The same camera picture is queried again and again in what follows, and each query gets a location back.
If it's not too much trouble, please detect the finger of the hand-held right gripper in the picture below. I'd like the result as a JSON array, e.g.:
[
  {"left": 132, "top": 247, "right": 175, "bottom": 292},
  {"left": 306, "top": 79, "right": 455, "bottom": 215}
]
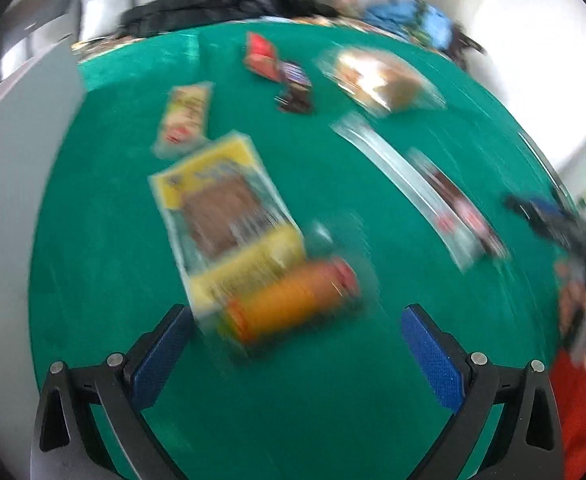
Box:
[{"left": 504, "top": 195, "right": 578, "bottom": 248}]

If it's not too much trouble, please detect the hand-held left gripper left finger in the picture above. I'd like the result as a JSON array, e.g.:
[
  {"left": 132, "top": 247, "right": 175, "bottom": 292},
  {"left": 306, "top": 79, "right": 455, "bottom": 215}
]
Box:
[{"left": 30, "top": 303, "right": 196, "bottom": 480}]

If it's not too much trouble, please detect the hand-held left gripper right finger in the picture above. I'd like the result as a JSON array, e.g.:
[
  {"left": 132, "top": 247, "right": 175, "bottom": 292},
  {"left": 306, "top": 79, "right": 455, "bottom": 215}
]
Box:
[{"left": 401, "top": 304, "right": 566, "bottom": 480}]

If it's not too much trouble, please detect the dark red snack bar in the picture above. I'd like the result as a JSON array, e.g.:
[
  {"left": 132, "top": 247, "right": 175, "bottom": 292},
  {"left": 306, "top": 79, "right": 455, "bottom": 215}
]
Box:
[{"left": 408, "top": 149, "right": 511, "bottom": 261}]

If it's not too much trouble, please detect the orange biscuit roll packet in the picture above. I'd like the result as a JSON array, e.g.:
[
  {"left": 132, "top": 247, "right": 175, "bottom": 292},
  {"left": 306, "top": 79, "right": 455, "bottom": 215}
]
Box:
[{"left": 218, "top": 257, "right": 364, "bottom": 356}]

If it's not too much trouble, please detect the long clear white packet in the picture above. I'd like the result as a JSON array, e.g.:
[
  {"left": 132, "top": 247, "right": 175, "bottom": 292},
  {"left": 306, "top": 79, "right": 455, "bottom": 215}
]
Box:
[{"left": 332, "top": 112, "right": 478, "bottom": 273}]

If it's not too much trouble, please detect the yellow brown cake packet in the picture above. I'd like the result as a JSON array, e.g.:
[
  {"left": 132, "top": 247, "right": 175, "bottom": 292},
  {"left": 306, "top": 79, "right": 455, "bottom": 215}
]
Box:
[{"left": 149, "top": 131, "right": 306, "bottom": 318}]

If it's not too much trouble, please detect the person's right forearm orange sleeve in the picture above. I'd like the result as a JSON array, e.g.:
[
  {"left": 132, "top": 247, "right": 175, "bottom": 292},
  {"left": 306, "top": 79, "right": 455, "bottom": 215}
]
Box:
[{"left": 548, "top": 347, "right": 586, "bottom": 480}]

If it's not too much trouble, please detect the black bag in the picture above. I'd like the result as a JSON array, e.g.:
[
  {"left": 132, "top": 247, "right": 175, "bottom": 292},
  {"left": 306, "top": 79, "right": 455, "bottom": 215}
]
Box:
[{"left": 448, "top": 30, "right": 488, "bottom": 70}]

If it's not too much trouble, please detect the green patterned cloth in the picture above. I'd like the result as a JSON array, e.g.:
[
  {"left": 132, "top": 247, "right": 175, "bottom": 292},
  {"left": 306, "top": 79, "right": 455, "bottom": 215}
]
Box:
[{"left": 28, "top": 20, "right": 578, "bottom": 480}]

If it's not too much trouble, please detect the clear bread packet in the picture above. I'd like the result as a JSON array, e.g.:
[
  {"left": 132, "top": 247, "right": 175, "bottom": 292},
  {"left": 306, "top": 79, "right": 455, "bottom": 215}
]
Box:
[{"left": 318, "top": 46, "right": 446, "bottom": 118}]

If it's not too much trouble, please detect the white board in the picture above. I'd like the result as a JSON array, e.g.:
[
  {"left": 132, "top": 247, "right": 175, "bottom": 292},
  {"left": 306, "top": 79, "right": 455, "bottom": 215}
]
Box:
[{"left": 0, "top": 42, "right": 86, "bottom": 436}]

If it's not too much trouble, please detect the blue cloth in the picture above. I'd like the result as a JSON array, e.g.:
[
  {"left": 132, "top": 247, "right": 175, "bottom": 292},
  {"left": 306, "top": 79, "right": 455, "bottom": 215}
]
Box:
[{"left": 365, "top": 0, "right": 454, "bottom": 51}]

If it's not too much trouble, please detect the cream green rice cracker packet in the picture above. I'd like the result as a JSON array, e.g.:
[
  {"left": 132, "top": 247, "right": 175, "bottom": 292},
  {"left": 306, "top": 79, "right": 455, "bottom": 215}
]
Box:
[{"left": 153, "top": 82, "right": 214, "bottom": 158}]

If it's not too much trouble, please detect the dark chocolate bar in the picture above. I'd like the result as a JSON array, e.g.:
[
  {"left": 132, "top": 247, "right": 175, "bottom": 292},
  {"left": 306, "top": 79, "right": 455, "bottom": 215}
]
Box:
[{"left": 275, "top": 60, "right": 316, "bottom": 113}]

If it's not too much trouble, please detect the red snack packet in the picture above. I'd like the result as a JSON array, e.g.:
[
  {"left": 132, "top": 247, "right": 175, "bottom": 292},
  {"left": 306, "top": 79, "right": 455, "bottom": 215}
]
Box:
[{"left": 243, "top": 32, "right": 281, "bottom": 81}]

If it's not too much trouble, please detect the black puffer jacket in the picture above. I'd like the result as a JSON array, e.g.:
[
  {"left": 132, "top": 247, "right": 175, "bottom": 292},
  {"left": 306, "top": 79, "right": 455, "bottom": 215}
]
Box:
[{"left": 120, "top": 0, "right": 338, "bottom": 38}]

